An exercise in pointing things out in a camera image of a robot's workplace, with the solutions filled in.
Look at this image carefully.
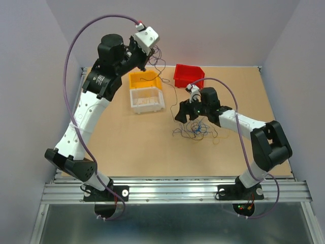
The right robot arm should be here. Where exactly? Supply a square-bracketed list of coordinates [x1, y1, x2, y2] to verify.
[175, 85, 293, 198]

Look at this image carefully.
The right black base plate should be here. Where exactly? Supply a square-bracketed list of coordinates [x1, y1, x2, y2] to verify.
[215, 184, 264, 201]

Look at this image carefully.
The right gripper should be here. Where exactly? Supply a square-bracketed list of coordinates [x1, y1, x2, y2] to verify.
[174, 94, 209, 124]

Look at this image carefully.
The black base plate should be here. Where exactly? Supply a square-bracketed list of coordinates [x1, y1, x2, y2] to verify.
[80, 185, 129, 202]
[215, 184, 264, 201]

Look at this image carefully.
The blue wire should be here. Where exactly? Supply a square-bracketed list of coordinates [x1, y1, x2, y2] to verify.
[172, 118, 214, 139]

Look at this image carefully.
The aluminium mounting rail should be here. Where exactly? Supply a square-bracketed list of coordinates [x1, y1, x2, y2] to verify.
[41, 177, 312, 205]

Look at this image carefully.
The yellow plastic bin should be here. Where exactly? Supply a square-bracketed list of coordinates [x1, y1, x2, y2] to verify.
[128, 71, 162, 90]

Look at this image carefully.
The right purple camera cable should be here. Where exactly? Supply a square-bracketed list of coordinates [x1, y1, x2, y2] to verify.
[190, 77, 280, 220]

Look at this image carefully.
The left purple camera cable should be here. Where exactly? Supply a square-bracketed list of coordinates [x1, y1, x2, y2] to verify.
[62, 15, 145, 221]

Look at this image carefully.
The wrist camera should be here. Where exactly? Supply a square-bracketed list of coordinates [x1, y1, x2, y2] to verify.
[186, 84, 201, 103]
[133, 26, 160, 56]

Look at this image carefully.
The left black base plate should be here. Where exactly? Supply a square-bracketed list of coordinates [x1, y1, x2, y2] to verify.
[80, 185, 129, 202]

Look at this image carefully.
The purple camera cable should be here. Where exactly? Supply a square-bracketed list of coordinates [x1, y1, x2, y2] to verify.
[190, 77, 280, 220]
[62, 15, 145, 221]

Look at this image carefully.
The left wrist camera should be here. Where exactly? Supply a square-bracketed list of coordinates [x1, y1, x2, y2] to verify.
[133, 26, 160, 56]

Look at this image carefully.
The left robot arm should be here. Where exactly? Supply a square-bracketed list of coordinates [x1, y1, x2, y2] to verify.
[45, 30, 159, 200]

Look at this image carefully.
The red plastic bin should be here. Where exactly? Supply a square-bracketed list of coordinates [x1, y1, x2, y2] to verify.
[173, 64, 205, 88]

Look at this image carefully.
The white plastic bin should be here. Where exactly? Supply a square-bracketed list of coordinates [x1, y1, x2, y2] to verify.
[129, 86, 165, 114]

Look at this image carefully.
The left aluminium side rail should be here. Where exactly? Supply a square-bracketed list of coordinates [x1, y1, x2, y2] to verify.
[54, 60, 86, 171]

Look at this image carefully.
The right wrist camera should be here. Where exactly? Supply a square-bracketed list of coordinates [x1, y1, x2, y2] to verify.
[186, 84, 201, 103]

